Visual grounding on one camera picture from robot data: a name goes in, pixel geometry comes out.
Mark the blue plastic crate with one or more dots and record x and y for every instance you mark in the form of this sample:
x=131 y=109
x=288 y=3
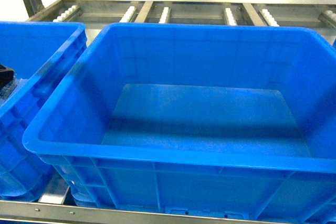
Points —
x=39 y=54
x=197 y=120
x=334 y=43

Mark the left blue plastic crate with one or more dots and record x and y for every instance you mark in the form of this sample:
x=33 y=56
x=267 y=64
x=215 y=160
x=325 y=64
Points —
x=39 y=54

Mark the metal roller rack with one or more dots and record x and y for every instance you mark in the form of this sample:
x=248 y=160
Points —
x=57 y=204

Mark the right blue plastic crate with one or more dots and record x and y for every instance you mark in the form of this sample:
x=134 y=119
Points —
x=334 y=43

